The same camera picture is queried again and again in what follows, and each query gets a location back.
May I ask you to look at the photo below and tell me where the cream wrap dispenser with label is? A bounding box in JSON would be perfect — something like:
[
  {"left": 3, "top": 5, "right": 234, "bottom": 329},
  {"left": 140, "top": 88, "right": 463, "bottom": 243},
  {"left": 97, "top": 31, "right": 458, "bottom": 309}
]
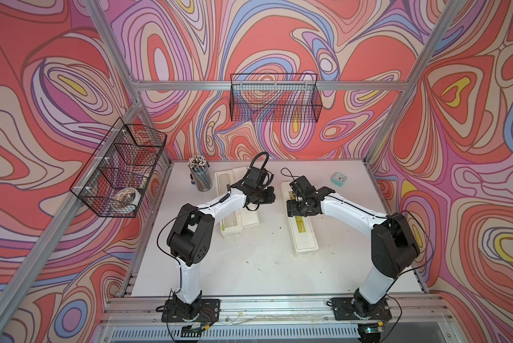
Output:
[{"left": 215, "top": 167, "right": 260, "bottom": 239}]

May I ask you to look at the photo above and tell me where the cup of pencils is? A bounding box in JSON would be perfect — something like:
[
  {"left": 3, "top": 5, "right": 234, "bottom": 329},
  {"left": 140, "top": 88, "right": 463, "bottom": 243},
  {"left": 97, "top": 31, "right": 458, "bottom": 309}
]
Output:
[{"left": 188, "top": 155, "right": 212, "bottom": 192}]

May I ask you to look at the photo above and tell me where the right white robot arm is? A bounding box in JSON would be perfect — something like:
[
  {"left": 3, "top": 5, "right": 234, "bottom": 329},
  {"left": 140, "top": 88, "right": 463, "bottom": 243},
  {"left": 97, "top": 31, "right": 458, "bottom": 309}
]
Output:
[{"left": 286, "top": 176, "right": 420, "bottom": 320}]

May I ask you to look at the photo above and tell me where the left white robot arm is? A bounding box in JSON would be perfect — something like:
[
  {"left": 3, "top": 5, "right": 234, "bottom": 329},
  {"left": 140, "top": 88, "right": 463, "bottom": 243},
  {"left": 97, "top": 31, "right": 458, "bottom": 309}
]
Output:
[{"left": 164, "top": 167, "right": 276, "bottom": 321}]

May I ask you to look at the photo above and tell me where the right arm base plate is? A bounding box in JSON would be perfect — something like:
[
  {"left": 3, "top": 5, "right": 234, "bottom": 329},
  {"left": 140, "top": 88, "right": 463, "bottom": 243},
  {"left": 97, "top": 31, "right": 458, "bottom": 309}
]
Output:
[{"left": 326, "top": 297, "right": 392, "bottom": 322}]

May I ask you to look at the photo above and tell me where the black wire basket back wall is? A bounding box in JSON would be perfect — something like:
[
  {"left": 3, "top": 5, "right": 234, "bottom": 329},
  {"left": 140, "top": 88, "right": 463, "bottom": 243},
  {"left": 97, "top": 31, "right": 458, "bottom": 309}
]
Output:
[{"left": 229, "top": 71, "right": 323, "bottom": 123}]

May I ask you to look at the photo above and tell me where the patterned bowl in basket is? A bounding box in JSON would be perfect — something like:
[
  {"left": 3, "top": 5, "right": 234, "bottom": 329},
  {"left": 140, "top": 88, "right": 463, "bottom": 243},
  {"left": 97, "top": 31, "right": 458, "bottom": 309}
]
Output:
[{"left": 112, "top": 187, "right": 142, "bottom": 214}]

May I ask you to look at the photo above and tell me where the black wire basket left wall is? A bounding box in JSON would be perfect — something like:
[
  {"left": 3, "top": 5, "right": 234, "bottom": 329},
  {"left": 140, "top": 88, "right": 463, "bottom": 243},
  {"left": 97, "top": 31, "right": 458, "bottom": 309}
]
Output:
[{"left": 70, "top": 119, "right": 167, "bottom": 218}]

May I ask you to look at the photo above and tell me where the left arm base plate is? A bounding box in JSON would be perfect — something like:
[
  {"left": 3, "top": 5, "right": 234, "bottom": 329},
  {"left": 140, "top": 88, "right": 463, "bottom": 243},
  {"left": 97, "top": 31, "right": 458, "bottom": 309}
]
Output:
[{"left": 161, "top": 298, "right": 221, "bottom": 324}]

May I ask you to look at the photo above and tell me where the small teal box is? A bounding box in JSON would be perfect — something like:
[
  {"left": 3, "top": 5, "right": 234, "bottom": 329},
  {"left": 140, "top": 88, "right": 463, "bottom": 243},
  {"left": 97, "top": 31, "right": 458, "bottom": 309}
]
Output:
[{"left": 331, "top": 172, "right": 347, "bottom": 187}]

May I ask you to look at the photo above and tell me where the aluminium rail at front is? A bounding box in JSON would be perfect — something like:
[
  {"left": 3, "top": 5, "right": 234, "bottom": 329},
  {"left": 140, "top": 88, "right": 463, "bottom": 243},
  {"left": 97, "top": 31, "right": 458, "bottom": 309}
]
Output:
[{"left": 94, "top": 294, "right": 465, "bottom": 342}]

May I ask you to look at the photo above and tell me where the black wire basket wall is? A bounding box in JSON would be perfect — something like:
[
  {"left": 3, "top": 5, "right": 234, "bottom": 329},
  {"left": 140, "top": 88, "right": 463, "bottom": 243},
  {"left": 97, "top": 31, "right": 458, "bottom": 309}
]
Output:
[
  {"left": 229, "top": 71, "right": 323, "bottom": 123},
  {"left": 70, "top": 119, "right": 167, "bottom": 218}
]

